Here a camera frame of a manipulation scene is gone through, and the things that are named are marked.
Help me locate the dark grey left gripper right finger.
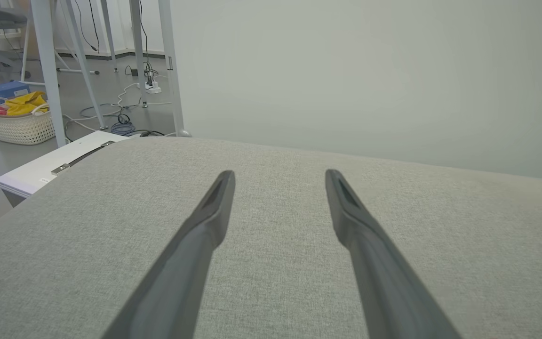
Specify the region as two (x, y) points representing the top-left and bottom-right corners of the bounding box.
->
(325, 169), (462, 339)

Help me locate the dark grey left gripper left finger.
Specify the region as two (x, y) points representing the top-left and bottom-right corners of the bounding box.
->
(102, 170), (236, 339)

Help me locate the yellow garment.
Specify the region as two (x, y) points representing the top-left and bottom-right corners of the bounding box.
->
(5, 92), (49, 116)

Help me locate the grey fabric sofa cushion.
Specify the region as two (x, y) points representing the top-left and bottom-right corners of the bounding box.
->
(0, 137), (542, 339)

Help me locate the white equipment box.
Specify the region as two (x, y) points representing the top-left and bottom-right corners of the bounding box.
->
(0, 130), (133, 208)

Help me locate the white partition screen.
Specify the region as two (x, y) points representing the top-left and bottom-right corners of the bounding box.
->
(158, 0), (542, 182)

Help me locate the white wicker laundry basket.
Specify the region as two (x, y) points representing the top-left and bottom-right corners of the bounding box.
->
(0, 97), (57, 145)

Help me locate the white metal table leg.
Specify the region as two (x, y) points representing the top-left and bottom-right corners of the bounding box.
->
(129, 0), (149, 108)
(62, 0), (108, 130)

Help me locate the thick white table leg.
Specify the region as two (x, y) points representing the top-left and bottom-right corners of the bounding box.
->
(31, 0), (67, 147)

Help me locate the thin white table leg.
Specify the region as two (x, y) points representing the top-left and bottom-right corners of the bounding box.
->
(99, 0), (119, 72)

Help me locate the blue storage box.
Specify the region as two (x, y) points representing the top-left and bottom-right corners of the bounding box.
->
(0, 81), (32, 106)

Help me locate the black floor cable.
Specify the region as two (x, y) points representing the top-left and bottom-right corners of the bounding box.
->
(64, 101), (166, 142)

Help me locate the black strap box handle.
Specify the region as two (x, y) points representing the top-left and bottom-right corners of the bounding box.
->
(51, 140), (115, 176)

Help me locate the coiled blue cable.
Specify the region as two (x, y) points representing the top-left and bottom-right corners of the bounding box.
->
(110, 121), (136, 136)

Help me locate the white floor cable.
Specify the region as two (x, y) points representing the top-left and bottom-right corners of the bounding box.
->
(62, 82), (173, 133)

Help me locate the hanging black cable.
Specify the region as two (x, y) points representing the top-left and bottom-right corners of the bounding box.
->
(73, 0), (100, 52)

